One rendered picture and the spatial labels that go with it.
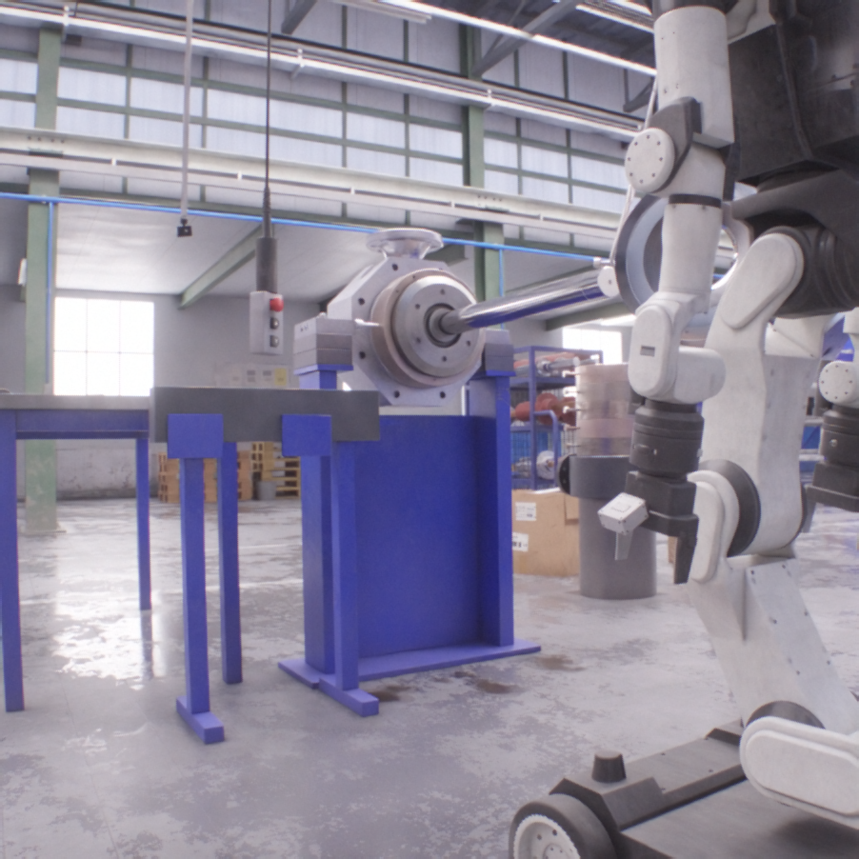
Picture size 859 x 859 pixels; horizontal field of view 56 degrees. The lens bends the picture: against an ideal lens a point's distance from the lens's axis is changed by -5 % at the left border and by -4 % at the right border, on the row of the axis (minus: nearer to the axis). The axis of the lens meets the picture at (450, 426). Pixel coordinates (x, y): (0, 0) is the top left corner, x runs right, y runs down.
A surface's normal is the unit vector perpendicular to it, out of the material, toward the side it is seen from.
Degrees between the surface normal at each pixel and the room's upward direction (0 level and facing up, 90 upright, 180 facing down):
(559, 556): 90
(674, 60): 90
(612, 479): 90
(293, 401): 90
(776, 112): 101
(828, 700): 46
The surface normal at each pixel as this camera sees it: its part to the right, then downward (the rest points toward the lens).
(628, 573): 0.10, -0.03
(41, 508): 0.49, -0.03
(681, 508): 0.55, 0.17
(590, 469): -0.71, 0.00
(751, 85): -0.81, 0.19
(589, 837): 0.33, -0.76
